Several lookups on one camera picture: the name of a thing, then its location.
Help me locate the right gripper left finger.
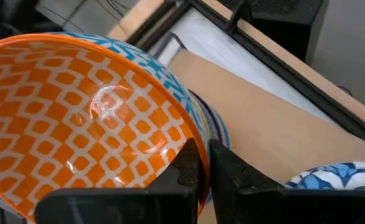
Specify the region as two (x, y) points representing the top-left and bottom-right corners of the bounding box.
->
(34, 138), (202, 224)

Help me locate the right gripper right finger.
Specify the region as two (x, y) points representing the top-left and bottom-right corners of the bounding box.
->
(209, 139), (365, 224)

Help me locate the blue patterned white plate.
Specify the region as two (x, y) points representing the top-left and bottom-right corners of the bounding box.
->
(283, 161), (365, 191)

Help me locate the navy striped bowl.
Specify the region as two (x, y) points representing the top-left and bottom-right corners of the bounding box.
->
(190, 90), (229, 149)

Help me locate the bowl with orange inside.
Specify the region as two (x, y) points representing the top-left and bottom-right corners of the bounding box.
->
(0, 32), (211, 223)

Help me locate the bowl with yellow inside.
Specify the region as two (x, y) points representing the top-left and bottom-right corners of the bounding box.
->
(188, 89), (217, 147)

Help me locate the white table mat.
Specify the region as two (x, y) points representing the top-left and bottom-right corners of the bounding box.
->
(157, 7), (338, 124)

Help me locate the wooden shelf with black frame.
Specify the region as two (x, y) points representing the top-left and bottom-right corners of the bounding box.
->
(153, 30), (365, 224)

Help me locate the black metal table frame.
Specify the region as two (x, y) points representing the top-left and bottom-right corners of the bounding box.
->
(125, 0), (365, 149)

